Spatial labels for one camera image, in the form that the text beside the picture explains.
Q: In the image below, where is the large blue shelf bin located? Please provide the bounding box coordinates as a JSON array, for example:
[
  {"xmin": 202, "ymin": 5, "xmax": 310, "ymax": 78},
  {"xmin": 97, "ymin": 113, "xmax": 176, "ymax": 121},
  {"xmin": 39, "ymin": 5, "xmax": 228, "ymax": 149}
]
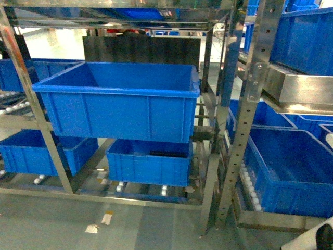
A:
[{"xmin": 32, "ymin": 62, "xmax": 200, "ymax": 143}]

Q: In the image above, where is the upper left blue bin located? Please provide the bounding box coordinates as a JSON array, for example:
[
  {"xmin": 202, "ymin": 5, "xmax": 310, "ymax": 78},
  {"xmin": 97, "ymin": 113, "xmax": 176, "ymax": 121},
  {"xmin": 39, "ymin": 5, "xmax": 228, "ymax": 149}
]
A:
[{"xmin": 1, "ymin": 58, "xmax": 84, "ymax": 92}]

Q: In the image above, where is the lower right blue bin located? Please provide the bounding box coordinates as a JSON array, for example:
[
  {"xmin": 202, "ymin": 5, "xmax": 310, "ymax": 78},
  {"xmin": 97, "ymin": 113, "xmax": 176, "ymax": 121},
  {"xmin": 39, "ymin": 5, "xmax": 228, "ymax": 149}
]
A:
[{"xmin": 244, "ymin": 128, "xmax": 332, "ymax": 218}]

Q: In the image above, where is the upper right blue bin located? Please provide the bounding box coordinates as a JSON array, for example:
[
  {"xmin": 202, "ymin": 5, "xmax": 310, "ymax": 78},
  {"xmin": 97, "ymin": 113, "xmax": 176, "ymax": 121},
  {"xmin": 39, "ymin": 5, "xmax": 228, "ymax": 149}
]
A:
[{"xmin": 270, "ymin": 7, "xmax": 332, "ymax": 76}]

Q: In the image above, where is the lower middle blue bin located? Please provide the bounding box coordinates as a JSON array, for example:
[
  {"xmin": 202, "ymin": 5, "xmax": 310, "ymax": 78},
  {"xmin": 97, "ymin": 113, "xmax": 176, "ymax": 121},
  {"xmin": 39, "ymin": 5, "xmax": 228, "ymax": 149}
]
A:
[{"xmin": 106, "ymin": 139, "xmax": 193, "ymax": 187}]

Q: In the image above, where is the lower left blue bin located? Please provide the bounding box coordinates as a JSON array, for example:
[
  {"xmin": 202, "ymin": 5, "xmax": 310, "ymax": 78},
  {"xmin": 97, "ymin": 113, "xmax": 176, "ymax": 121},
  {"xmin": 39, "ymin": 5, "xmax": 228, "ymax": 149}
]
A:
[{"xmin": 1, "ymin": 130, "xmax": 98, "ymax": 176}]

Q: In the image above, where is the black back panel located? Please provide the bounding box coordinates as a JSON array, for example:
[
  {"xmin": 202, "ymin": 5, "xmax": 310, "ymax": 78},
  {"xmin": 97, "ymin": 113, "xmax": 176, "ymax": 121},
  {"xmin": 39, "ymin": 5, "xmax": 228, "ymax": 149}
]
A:
[{"xmin": 82, "ymin": 36, "xmax": 201, "ymax": 68}]

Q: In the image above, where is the stainless steel rack post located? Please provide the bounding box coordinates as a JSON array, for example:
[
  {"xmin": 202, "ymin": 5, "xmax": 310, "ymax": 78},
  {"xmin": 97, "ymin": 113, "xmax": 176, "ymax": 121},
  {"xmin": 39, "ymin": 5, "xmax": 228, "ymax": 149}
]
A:
[{"xmin": 215, "ymin": 1, "xmax": 284, "ymax": 229}]

